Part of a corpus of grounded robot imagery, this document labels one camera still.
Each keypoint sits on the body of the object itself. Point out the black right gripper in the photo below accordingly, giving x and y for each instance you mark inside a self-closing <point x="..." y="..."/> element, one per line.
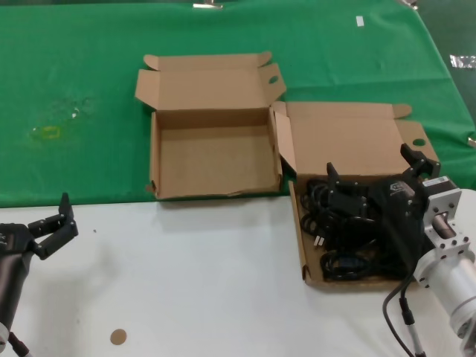
<point x="401" y="215"/>

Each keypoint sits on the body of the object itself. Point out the open brown cardboard box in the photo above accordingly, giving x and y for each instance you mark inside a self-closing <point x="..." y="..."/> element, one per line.
<point x="215" y="148"/>
<point x="342" y="141"/>

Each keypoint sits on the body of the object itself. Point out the white tape piece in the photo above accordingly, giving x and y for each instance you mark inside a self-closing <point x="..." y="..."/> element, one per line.
<point x="360" y="21"/>

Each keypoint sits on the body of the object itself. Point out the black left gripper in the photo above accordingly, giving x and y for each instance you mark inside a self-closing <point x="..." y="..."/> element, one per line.
<point x="11" y="267"/>

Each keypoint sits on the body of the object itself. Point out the round brown cardboard disc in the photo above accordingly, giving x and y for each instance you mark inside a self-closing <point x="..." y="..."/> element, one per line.
<point x="118" y="337"/>

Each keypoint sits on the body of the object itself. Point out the crumpled silver foil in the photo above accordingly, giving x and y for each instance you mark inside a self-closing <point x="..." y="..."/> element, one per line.
<point x="463" y="61"/>

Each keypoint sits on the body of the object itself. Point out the green table cloth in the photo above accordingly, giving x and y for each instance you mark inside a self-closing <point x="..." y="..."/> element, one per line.
<point x="74" y="56"/>

